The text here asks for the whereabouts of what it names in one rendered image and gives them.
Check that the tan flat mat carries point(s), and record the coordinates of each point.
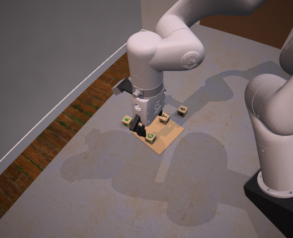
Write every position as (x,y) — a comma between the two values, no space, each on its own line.
(165,134)

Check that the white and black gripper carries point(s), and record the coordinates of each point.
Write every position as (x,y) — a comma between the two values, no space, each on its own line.
(145,110)

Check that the wooden letter block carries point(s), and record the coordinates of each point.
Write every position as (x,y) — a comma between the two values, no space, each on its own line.
(150,138)
(182,111)
(164,119)
(127,121)

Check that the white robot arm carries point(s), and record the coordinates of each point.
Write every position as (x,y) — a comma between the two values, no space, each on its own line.
(269,98)

